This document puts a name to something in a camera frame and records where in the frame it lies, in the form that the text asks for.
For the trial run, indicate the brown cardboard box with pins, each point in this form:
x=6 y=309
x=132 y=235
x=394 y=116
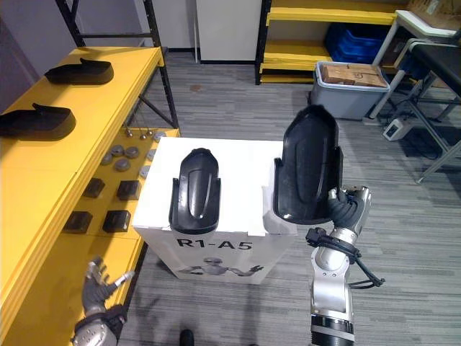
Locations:
x=365 y=76
x=335 y=74

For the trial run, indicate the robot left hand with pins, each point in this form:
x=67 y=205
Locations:
x=94 y=292

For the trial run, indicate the small metal knob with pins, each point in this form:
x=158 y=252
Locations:
x=128 y=133
x=143 y=136

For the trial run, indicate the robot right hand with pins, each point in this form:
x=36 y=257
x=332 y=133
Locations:
x=351 y=210

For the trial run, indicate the blue plastic crate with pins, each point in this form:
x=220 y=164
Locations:
x=354 y=45

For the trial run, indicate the black table grey legs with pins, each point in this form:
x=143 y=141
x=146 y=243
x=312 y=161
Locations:
x=443 y=57

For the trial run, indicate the white power adapter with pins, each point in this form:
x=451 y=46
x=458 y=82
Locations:
x=394 y=129

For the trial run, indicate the robot dark left foot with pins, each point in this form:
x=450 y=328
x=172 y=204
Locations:
x=186 y=337

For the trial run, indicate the white cabinet panel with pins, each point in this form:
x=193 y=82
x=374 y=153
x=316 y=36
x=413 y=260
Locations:
x=227 y=29

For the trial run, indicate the white table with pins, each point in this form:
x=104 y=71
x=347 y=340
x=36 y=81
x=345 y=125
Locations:
x=389 y=54

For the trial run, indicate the thin yellow shelf board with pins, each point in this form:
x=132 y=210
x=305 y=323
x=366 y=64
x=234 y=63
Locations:
x=108 y=204

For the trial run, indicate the grey plastic storage bin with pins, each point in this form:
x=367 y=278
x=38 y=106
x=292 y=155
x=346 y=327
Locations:
x=342 y=102

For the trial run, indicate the black plastic housing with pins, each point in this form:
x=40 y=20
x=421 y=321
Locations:
x=83 y=74
x=36 y=124
x=196 y=194
x=306 y=162

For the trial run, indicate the yellow shelving unit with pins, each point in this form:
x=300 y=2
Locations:
x=299 y=54

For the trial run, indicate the grey round metal disc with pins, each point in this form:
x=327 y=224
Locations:
x=132 y=152
x=158 y=136
x=151 y=155
x=107 y=158
x=121 y=165
x=117 y=149
x=144 y=171

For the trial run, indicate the brown cardboard sheet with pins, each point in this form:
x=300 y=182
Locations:
x=436 y=12

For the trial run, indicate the dark metal rack frame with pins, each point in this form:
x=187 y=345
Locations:
x=168 y=90

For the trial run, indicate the white cardboard box R1-A5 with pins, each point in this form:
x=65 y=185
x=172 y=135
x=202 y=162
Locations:
x=241 y=180

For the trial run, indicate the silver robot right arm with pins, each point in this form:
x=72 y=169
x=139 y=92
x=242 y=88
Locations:
x=329 y=288

